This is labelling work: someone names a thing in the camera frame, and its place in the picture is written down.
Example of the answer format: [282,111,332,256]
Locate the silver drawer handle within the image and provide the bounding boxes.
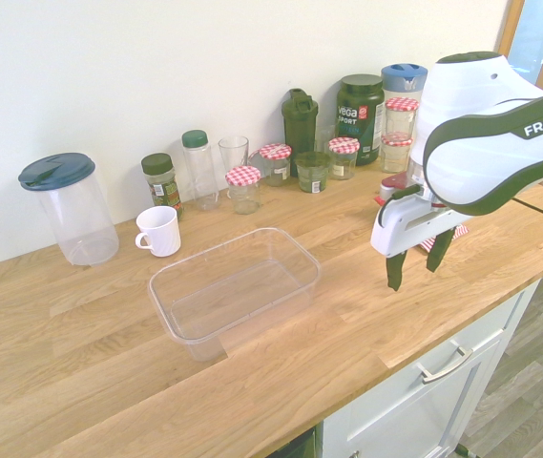
[417,346,474,385]

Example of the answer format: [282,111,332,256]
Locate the dark green shaker bottle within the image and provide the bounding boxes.
[281,87,320,157]

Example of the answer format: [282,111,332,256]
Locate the clear pitcher dark blue lid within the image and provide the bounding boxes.
[17,152,120,266]

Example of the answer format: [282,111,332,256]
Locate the tall clear drinking glass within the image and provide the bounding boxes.
[218,135,250,185]

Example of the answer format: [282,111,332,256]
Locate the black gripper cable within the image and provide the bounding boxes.
[378,185,420,223]

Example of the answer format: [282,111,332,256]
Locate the clear rectangular plastic container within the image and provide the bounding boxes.
[148,227,323,363]

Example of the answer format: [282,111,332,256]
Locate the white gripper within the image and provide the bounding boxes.
[370,193,466,293]

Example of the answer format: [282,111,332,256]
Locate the wooden door frame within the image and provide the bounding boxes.
[496,0,543,198]

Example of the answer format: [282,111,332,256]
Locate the white ribbed mug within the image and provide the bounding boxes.
[134,205,182,259]

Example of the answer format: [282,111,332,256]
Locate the dark green plastic tub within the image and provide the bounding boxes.
[294,151,332,195]

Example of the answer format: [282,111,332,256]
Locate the dark Vega protein tub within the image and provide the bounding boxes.
[335,73,386,168]

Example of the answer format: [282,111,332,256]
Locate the black dishwasher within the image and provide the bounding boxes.
[280,423,324,458]

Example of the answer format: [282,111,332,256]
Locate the spice jar dark lid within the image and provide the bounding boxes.
[140,152,185,221]

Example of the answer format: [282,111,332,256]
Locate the red white striped chip bag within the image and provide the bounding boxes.
[418,222,471,255]

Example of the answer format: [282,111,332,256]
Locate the glass jar red checked lid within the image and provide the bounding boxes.
[258,143,293,188]
[327,136,361,181]
[379,133,414,175]
[224,166,262,216]
[384,96,420,142]

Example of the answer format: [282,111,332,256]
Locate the frosted pitcher light blue lid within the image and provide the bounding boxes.
[380,63,428,104]

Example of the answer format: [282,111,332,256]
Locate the clear bottle green cap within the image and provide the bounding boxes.
[180,129,220,213]

